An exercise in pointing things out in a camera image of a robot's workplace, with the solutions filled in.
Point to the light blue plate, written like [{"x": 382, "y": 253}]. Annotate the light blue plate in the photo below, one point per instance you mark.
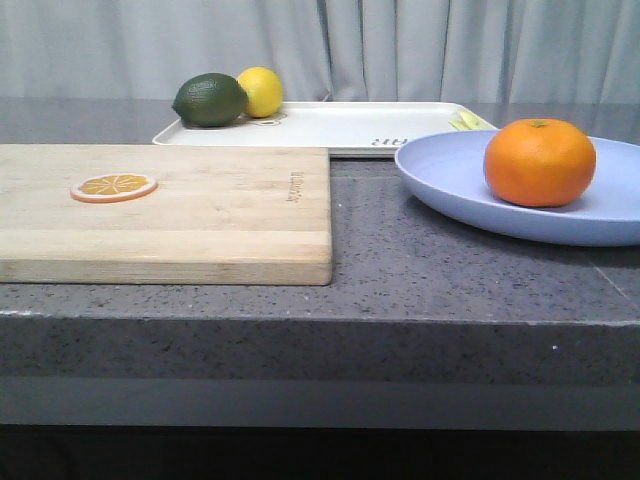
[{"x": 445, "y": 172}]

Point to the orange mandarin fruit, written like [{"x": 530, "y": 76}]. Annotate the orange mandarin fruit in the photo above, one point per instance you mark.
[{"x": 539, "y": 162}]

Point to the white rectangular tray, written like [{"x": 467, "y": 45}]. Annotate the white rectangular tray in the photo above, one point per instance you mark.
[{"x": 345, "y": 129}]

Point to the wooden cutting board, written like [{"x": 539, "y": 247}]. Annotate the wooden cutting board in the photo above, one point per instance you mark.
[{"x": 220, "y": 215}]

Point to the yellow lemon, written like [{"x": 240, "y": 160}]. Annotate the yellow lemon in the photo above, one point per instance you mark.
[{"x": 264, "y": 91}]

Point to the dark green lime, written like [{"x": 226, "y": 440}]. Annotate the dark green lime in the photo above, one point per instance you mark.
[{"x": 210, "y": 100}]

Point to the grey curtain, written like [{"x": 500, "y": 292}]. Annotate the grey curtain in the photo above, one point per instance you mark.
[{"x": 462, "y": 51}]

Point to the orange slice piece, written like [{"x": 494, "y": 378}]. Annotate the orange slice piece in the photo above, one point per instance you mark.
[{"x": 113, "y": 187}]

